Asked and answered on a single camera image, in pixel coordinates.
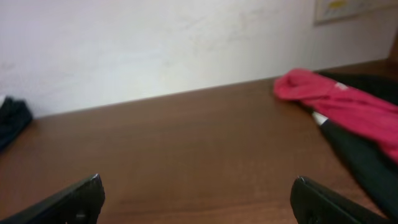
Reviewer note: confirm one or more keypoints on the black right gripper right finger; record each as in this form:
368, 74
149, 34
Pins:
313, 203

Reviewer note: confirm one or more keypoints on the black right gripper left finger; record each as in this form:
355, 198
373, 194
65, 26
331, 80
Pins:
79, 203

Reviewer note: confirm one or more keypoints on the orange red printed t-shirt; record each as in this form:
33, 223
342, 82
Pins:
356, 110

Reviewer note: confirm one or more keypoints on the black garment with white print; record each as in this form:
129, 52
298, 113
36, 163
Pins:
370, 167

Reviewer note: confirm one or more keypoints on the navy blue folded garment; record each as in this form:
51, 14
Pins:
15, 117

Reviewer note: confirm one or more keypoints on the framed picture on wall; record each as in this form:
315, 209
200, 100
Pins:
332, 10

